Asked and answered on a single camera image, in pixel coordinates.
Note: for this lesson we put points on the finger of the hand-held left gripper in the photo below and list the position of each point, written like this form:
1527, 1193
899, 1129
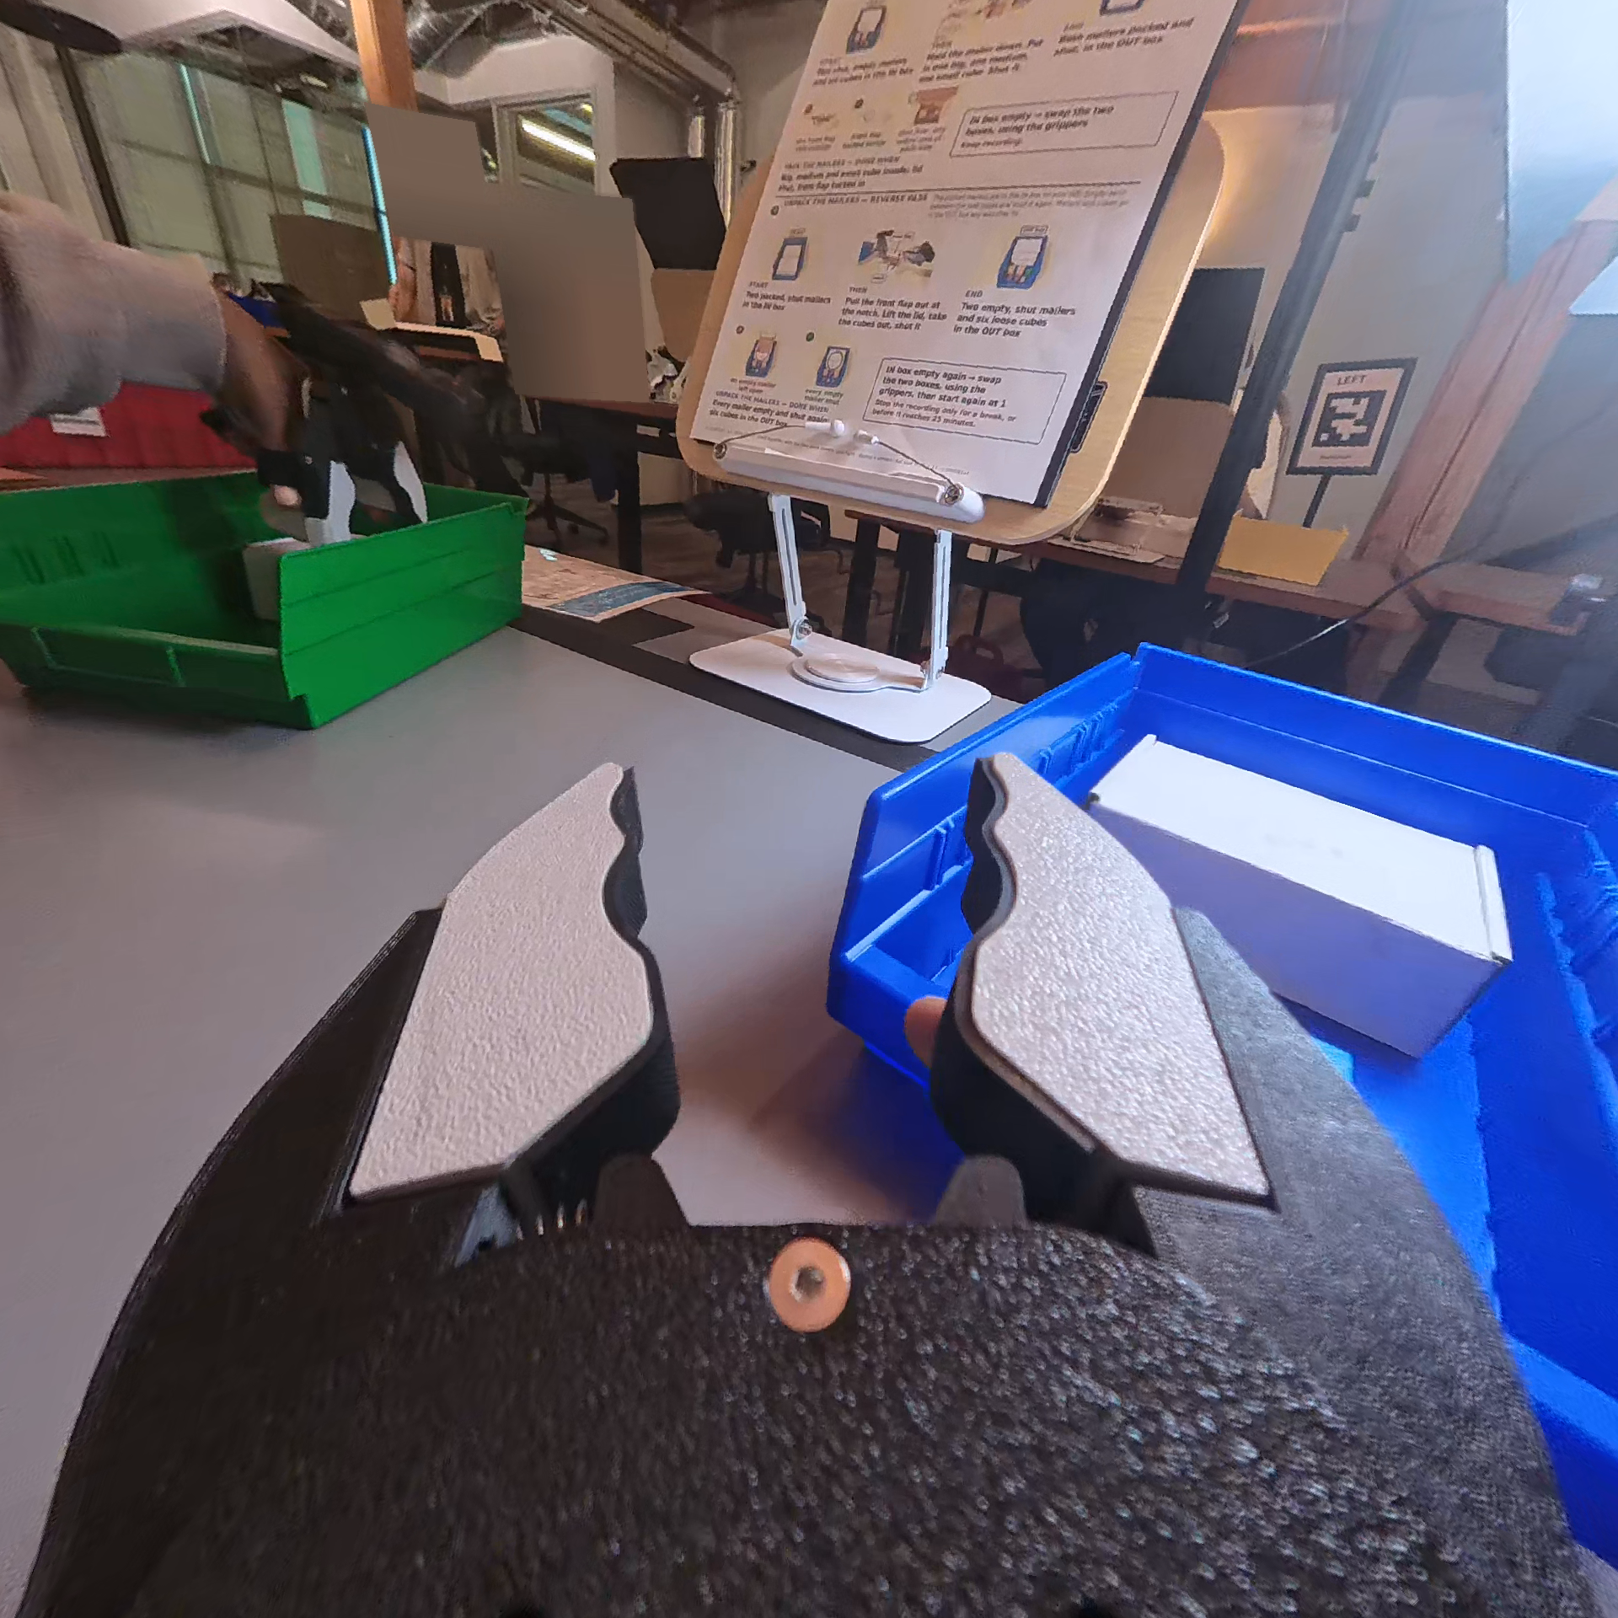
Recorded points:
405, 488
332, 499

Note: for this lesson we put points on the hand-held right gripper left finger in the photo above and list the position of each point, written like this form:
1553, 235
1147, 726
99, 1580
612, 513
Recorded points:
506, 998

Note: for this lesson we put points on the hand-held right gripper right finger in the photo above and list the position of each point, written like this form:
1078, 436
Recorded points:
1101, 998

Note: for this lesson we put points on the white cardboard mailer box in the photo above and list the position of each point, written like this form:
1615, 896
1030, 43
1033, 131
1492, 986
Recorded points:
1290, 873
269, 582

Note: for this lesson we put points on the green plastic bin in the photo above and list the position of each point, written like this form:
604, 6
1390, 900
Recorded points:
380, 607

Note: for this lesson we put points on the blue plastic bin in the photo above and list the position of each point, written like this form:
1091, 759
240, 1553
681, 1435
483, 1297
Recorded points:
885, 961

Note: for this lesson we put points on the person's left forearm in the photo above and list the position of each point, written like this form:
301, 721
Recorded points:
101, 316

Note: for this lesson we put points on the brown cardboard box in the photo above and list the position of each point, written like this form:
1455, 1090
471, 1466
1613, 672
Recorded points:
1189, 461

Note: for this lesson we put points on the person's left hand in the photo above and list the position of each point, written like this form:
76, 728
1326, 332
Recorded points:
259, 372

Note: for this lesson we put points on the red plastic bin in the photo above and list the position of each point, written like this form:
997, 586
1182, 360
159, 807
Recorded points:
140, 430

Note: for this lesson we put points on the printed paper sheet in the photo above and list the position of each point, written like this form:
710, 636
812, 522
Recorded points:
608, 588

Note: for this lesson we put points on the wooden document stand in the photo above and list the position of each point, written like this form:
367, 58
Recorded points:
874, 707

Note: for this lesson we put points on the yellow envelope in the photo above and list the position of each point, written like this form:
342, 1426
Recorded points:
1284, 549

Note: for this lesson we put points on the printed instruction sheet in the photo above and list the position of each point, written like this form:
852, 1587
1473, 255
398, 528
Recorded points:
962, 253

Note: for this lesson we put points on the black white marker sign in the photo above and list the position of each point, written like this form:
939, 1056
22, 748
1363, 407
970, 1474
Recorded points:
1347, 416

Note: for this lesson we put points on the black monitor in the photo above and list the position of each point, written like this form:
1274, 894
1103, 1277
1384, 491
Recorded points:
1226, 335

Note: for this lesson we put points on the black metal pole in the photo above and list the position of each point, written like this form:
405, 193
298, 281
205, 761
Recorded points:
1303, 253

